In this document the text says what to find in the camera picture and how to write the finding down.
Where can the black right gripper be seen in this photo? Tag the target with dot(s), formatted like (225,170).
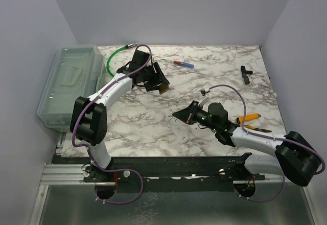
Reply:
(187,114)

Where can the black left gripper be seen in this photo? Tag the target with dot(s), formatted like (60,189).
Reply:
(157,77)

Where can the brass padlock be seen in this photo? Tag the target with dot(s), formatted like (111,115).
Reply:
(163,88)

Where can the green cable lock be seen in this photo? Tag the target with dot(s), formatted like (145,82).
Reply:
(128,46)

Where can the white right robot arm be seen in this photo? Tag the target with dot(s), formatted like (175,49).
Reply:
(290,156)

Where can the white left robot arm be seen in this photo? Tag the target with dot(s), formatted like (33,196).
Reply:
(89,117)

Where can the blue red small screwdriver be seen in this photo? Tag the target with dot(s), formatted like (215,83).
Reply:
(184,64)

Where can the yellow utility knife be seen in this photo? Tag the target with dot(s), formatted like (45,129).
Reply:
(247,118)

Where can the black T-shaped tool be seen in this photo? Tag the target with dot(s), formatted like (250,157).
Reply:
(245,74)

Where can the clear plastic storage box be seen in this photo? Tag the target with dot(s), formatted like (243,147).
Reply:
(76,71)

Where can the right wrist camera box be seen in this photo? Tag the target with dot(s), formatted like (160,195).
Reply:
(204,98)

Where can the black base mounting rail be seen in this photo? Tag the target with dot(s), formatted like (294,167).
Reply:
(173,174)

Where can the aluminium extrusion rail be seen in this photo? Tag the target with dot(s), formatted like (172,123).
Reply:
(62,174)

